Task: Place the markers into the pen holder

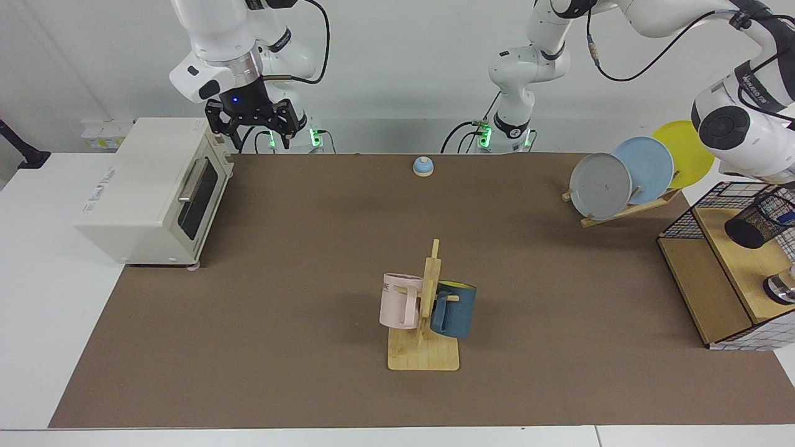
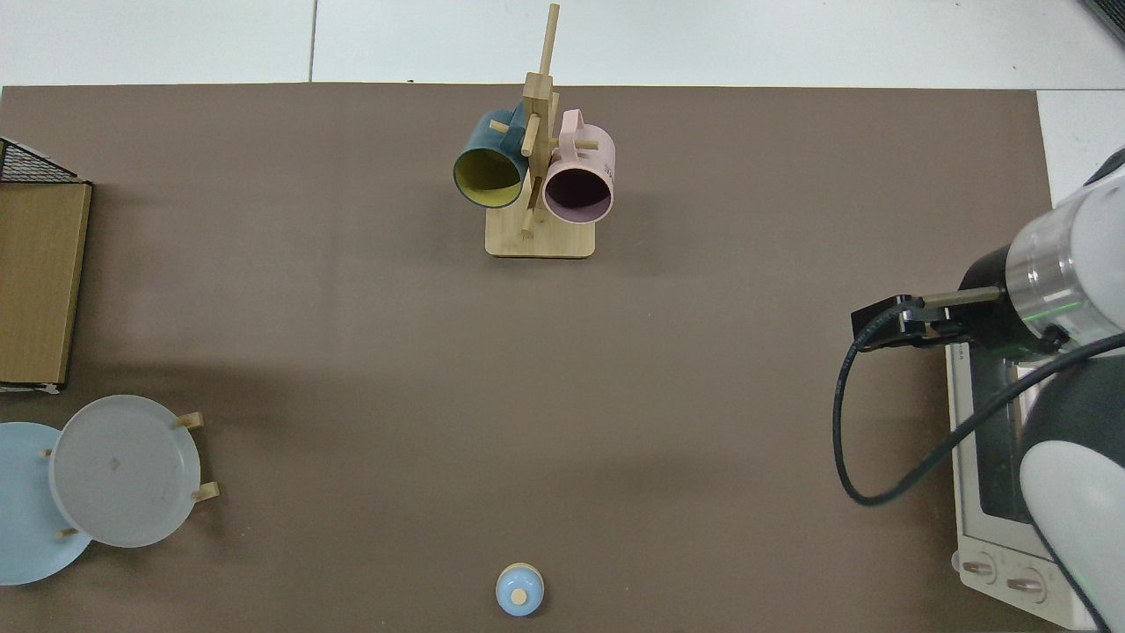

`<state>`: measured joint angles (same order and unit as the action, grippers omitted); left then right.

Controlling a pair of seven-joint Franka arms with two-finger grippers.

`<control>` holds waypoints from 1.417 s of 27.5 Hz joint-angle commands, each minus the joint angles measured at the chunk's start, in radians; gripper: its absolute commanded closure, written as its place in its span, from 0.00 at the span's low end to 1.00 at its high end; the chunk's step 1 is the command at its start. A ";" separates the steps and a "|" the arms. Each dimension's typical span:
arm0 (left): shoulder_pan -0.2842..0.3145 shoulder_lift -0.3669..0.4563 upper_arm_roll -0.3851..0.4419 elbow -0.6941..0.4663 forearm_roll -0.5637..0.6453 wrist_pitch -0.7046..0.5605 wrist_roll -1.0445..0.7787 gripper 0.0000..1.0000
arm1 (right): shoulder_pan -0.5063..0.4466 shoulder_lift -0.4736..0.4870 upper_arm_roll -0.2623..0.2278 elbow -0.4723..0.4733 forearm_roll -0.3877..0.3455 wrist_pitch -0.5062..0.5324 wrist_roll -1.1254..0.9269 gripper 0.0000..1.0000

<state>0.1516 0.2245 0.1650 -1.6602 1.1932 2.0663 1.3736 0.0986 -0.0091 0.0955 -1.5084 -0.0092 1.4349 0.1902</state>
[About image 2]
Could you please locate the pale toaster oven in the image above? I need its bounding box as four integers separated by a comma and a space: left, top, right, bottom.
945, 343, 1125, 632

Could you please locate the dark grey panel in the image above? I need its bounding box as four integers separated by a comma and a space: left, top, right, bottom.
1079, 0, 1125, 47

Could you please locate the pink mug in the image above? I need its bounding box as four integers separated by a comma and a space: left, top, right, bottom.
542, 109, 616, 225

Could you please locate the wooden cup stand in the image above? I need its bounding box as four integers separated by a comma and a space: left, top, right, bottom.
485, 3, 597, 259

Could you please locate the small blue round thing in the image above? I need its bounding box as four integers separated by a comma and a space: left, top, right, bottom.
496, 563, 546, 617

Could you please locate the dark blue mug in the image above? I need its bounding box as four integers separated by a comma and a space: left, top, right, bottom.
453, 107, 530, 210

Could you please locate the brown table cloth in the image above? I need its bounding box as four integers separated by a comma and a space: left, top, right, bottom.
0, 84, 1056, 633

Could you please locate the wooden plate rack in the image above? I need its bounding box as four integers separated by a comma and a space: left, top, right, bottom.
40, 411, 221, 539

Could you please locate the grey plate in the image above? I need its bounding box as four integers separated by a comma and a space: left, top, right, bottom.
48, 395, 201, 549

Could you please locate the light blue plate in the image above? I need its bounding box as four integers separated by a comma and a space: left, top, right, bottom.
0, 422, 93, 586

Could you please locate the black wire basket wooden floor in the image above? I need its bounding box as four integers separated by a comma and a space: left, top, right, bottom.
0, 136, 93, 394

